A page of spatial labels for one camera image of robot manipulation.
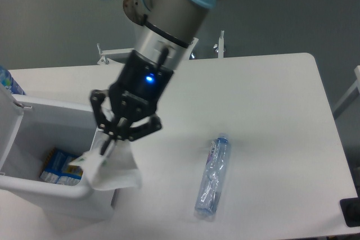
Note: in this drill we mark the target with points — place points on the white frame at right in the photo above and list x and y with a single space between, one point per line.
351 94

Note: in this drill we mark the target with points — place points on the clear crushed plastic bottle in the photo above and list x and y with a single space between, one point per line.
213 177

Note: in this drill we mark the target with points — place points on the blue labelled bottle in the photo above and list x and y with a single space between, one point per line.
10 83

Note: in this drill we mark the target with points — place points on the white paper bag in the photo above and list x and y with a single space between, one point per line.
115 169

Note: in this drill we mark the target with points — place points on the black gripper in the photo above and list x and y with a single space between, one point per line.
134 96

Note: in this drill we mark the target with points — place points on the black device at edge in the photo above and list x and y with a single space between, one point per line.
350 210

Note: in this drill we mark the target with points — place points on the blue snack package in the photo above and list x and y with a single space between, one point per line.
56 168

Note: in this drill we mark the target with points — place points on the white trash can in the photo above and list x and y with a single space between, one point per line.
39 137

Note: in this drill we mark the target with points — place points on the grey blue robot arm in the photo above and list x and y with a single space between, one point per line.
177 21

